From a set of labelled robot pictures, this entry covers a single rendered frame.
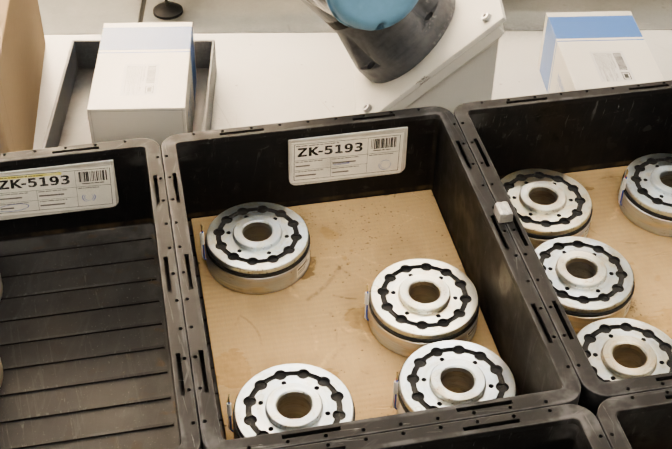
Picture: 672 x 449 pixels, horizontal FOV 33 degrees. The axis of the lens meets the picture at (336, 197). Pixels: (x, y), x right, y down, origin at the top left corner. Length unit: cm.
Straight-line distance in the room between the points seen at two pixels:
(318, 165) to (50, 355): 33
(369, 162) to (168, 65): 40
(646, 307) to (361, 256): 28
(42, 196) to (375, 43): 45
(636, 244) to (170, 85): 61
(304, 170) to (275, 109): 40
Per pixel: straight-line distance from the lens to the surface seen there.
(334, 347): 107
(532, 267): 102
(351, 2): 119
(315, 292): 112
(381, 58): 138
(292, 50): 169
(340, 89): 161
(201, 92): 160
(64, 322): 112
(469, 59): 135
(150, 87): 146
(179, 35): 156
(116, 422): 103
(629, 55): 157
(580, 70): 153
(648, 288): 117
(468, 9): 139
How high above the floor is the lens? 162
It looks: 40 degrees down
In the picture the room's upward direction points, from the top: 1 degrees clockwise
